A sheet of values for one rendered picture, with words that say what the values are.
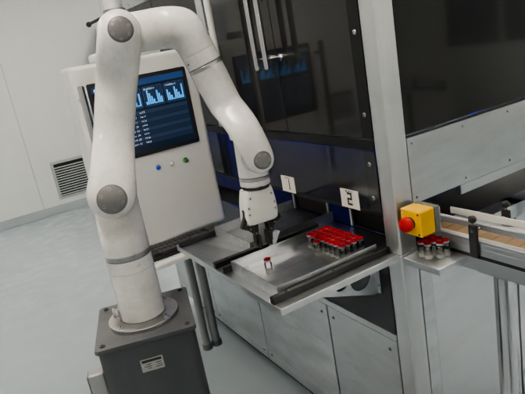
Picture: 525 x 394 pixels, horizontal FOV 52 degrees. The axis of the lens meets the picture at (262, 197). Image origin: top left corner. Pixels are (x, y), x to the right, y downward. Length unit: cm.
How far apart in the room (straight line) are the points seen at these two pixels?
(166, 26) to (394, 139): 65
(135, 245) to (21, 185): 535
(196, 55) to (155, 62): 84
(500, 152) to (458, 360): 67
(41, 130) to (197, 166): 455
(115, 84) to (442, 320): 117
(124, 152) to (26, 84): 535
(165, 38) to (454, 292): 113
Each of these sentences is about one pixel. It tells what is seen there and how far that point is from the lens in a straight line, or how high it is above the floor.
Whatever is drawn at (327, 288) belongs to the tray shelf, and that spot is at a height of 88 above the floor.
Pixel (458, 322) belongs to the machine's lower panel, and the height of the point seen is 58.
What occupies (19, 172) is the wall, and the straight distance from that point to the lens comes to 670.
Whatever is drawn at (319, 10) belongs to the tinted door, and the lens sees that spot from 161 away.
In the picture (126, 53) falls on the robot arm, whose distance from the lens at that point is 130.
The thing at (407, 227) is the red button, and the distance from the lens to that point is 145.
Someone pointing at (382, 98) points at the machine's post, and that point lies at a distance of 144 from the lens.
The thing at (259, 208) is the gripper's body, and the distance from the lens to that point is 147.
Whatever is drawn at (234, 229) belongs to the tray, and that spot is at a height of 88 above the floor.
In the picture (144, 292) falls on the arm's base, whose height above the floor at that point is 95.
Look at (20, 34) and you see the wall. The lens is 670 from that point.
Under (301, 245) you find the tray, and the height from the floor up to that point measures 88.
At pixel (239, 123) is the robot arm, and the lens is 135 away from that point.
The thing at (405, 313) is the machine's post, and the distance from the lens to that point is 165.
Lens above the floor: 152
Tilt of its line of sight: 16 degrees down
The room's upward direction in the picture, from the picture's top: 10 degrees counter-clockwise
